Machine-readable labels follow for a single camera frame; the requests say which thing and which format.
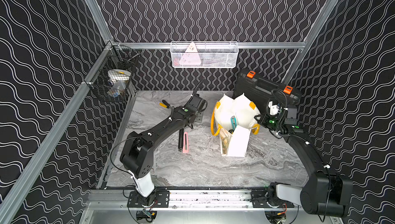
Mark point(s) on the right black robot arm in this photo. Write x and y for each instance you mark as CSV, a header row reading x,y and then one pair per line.
x,y
327,192

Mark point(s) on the black wire corner basket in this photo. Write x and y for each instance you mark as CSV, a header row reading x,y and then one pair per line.
x,y
120,57

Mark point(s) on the black tool case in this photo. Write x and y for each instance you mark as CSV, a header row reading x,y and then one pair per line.
x,y
258,89

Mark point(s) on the silver mounting rail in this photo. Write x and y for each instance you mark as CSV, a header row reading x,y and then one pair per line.
x,y
201,199

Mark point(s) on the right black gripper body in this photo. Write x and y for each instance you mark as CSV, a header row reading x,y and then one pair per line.
x,y
271,122

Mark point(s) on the pink triangle card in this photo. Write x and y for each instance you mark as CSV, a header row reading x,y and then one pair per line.
x,y
190,57

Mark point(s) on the yellow black screwdriver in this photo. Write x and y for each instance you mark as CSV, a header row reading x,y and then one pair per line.
x,y
165,104

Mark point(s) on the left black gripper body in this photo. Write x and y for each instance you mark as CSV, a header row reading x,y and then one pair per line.
x,y
197,103

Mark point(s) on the teal utility knife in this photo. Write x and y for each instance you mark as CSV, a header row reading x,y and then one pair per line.
x,y
233,122

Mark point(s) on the white pouch with yellow handles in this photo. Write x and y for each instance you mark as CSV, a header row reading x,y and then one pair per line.
x,y
234,143

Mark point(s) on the white wire wall basket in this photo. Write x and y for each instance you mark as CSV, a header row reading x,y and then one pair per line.
x,y
212,54

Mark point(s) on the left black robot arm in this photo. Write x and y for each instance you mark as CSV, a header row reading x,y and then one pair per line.
x,y
137,155

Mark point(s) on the pink utility knife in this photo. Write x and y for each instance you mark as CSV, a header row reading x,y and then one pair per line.
x,y
185,143

